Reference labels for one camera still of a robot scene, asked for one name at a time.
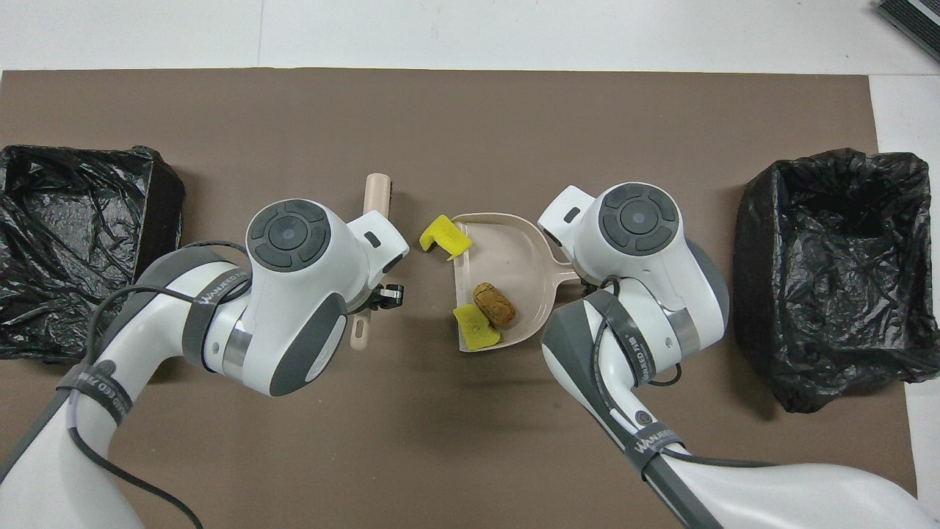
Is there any notched yellow sponge piece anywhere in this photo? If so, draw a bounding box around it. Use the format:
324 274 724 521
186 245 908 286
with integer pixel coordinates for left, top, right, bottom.
419 214 473 262

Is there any brown table mat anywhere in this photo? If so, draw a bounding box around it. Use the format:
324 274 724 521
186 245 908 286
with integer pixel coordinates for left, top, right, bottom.
0 68 922 529

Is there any brown cork-like lump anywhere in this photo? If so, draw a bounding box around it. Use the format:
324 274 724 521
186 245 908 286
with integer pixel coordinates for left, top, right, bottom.
472 282 517 329

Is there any beige hand brush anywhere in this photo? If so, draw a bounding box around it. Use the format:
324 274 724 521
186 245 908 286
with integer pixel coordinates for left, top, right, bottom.
350 173 392 352

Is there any wavy yellow sponge piece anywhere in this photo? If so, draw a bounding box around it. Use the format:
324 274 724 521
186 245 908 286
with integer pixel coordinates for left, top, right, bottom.
452 304 502 350

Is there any beige plastic dustpan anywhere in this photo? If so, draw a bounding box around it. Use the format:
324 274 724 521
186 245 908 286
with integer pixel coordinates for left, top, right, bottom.
449 212 582 353

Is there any black bag-lined bin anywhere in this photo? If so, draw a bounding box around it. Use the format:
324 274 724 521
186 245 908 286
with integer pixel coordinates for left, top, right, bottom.
732 148 940 414
0 144 186 361

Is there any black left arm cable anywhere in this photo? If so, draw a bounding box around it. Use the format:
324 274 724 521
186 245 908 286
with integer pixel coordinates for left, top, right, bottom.
66 241 254 529

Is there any grey ribbed block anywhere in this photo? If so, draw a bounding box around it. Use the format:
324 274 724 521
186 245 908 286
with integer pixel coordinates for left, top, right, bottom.
875 0 940 63

